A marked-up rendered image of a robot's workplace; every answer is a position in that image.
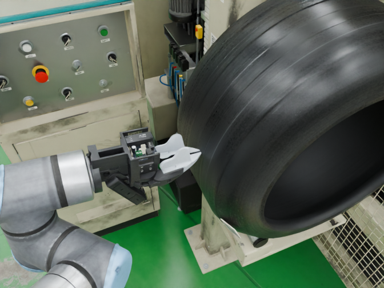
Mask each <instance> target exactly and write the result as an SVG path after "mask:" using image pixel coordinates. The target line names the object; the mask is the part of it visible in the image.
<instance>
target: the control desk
mask: <svg viewBox="0 0 384 288"><path fill-rule="evenodd" d="M143 127H148V131H150V123H149V114H148V109H147V100H146V90H145V82H144V76H143V68H142V59H141V51H140V45H139V36H138V28H137V19H136V14H135V5H134V3H133V1H132V0H130V1H124V2H118V3H112V4H108V5H102V6H96V7H89V8H85V9H79V10H73V11H67V12H62V13H56V14H50V15H44V16H40V17H34V18H28V19H22V20H18V21H11V22H5V23H0V145H1V147H2V148H3V150H4V152H5V153H6V155H7V156H8V158H9V160H10V161H11V163H18V162H23V161H28V160H32V159H37V158H42V157H47V156H51V155H57V154H61V153H66V152H70V151H75V150H80V149H82V150H83V152H84V154H85V156H86V154H87V153H88V149H87V146H90V145H94V144H95V145H96V147H97V150H99V149H104V148H108V147H113V146H118V145H121V144H120V134H119V132H123V131H128V130H134V129H139V128H143ZM102 187H103V192H100V193H95V192H93V193H94V199H93V200H92V201H88V202H84V203H79V204H76V205H72V206H68V207H63V208H61V209H57V213H58V216H59V217H60V218H61V219H63V220H65V221H68V222H70V223H72V224H74V225H76V226H79V227H80V228H82V229H84V230H86V231H88V232H91V233H93V234H95V235H97V236H99V237H101V236H103V235H106V234H110V233H112V232H115V231H118V230H120V229H124V228H126V227H129V226H132V225H134V224H137V223H140V222H143V221H146V220H148V219H151V218H154V217H157V216H159V215H158V210H160V209H161V208H160V202H159V194H158V186H155V187H152V188H149V187H143V188H144V190H145V196H146V198H147V199H145V200H144V201H143V202H141V203H140V204H138V205H135V204H134V203H132V202H130V201H129V200H128V199H126V198H124V197H123V196H121V195H119V194H118V193H116V192H115V191H113V190H112V189H110V188H108V187H107V186H106V183H105V182H102Z"/></svg>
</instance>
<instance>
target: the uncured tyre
mask: <svg viewBox="0 0 384 288"><path fill-rule="evenodd" d="M177 130H178V134H180V135H181V136H182V139H183V143H184V146H185V147H192V148H195V149H198V150H200V152H201V156H200V157H199V158H198V160H197V161H196V162H195V164H193V165H192V166H191V167H190V170H191V172H192V174H193V176H194V178H195V180H196V182H197V183H198V185H199V187H200V189H201V191H202V193H203V194H204V196H205V198H206V200H207V202H208V204H209V206H210V208H211V210H212V211H213V213H214V214H215V215H216V216H217V217H218V218H219V219H223V220H224V221H225V222H226V223H228V224H229V225H230V226H231V227H233V228H234V229H235V230H236V232H239V233H243V234H247V235H250V236H254V237H258V238H280V237H286V236H289V235H293V234H297V233H300V232H303V231H305V230H308V229H311V228H313V227H316V226H318V225H320V224H322V223H324V222H326V221H328V220H330V219H332V218H334V217H336V216H338V215H340V214H342V213H343V212H345V211H346V210H348V209H350V208H352V207H353V206H355V205H356V204H358V203H360V202H361V201H362V200H364V199H365V198H367V197H368V196H369V195H371V194H372V193H373V192H375V191H376V190H378V189H379V188H380V187H381V186H383V185H384V3H383V2H381V1H379V0H266V1H264V2H263V3H261V4H260V5H258V6H256V7H255V8H253V9H251V10H250V11H249V12H247V13H246V14H245V15H243V16H242V17H240V19H238V20H237V21H235V22H234V23H233V24H232V25H231V26H230V27H229V28H228V29H227V30H226V31H224V32H223V33H222V34H221V35H220V37H219V38H218V39H217V40H216V41H215V42H214V43H213V44H212V45H211V46H210V48H209V49H208V50H207V52H206V53H205V54H204V56H203V57H202V58H201V60H200V61H199V62H198V64H197V66H196V67H195V69H194V71H193V72H192V74H191V76H190V78H189V80H188V82H187V84H186V87H185V89H184V91H183V94H182V98H181V101H180V104H179V109H178V117H177Z"/></svg>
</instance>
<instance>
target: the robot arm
mask: <svg viewBox="0 0 384 288"><path fill-rule="evenodd" d="M136 131H142V133H139V134H134V135H128V133H132V132H136ZM119 134H120V144H121V145H118V146H113V147H108V148H104V149H99V150H97V147H96V145H95V144H94V145H90V146H87V149H88V153H87V154H86V156H85V154H84V152H83V150H82V149H80V150H75V151H70V152H66V153H61V154H57V155H51V156H47V157H42V158H37V159H32V160H28V161H23V162H18V163H12V164H9V165H0V227H1V229H2V231H3V233H4V235H5V237H6V240H7V242H8V244H9V246H10V248H11V253H12V255H13V257H14V259H15V260H16V262H17V263H18V264H19V265H20V266H21V267H22V268H23V269H25V270H27V271H30V272H34V273H41V272H44V271H45V272H47V274H46V275H44V276H43V277H42V278H41V279H40V280H38V281H37V282H36V283H35V284H33V285H32V286H31V287H30V288H124V287H125V284H126V282H127V280H128V277H129V274H130V270H131V265H132V256H131V253H130V252H129V251H128V250H126V249H124V248H122V247H120V246H119V244H117V243H116V244H114V243H112V242H110V241H108V240H106V239H104V238H101V237H99V236H97V235H95V234H93V233H91V232H88V231H86V230H84V229H82V228H80V227H79V226H76V225H74V224H72V223H70V222H68V221H65V220H63V219H61V218H60V217H59V216H58V213H57V209H61V208H63V207H68V206H72V205H76V204H79V203H84V202H88V201H92V200H93V199H94V193H93V192H95V193H100V192H103V187H102V182H105V183H106V186H107V187H108V188H110V189H112V190H113V191H115V192H116V193H118V194H119V195H121V196H123V197H124V198H126V199H128V200H129V201H130V202H132V203H134V204H135V205H138V204H140V203H141V202H143V201H144V200H145V199H147V198H146V196H145V190H144V188H143V187H149V188H152V187H155V186H162V185H166V184H168V183H170V182H172V181H173V180H175V179H176V178H178V177H179V176H180V175H182V174H183V172H185V171H186V170H187V169H189V168H190V167H191V166H192V165H193V164H195V162H196V161H197V160H198V158H199V157H200V156H201V152H200V150H198V149H195V148H192V147H185V146H184V143H183V139H182V136H181V135H180V134H174V135H172V136H171V137H170V139H169V140H168V142H167V143H165V144H163V145H158V146H154V144H153V136H152V134H151V132H150V131H148V127H143V128H139V129H134V130H128V131H123V132H119ZM158 164H160V165H159V166H160V168H161V169H160V170H159V169H158Z"/></svg>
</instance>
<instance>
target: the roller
mask: <svg viewBox="0 0 384 288"><path fill-rule="evenodd" d="M247 236H248V238H249V240H250V242H251V243H252V245H253V246H254V247H256V248H259V247H262V246H264V245H265V244H266V243H267V242H268V240H269V239H268V238H258V237H254V236H250V235H247Z"/></svg>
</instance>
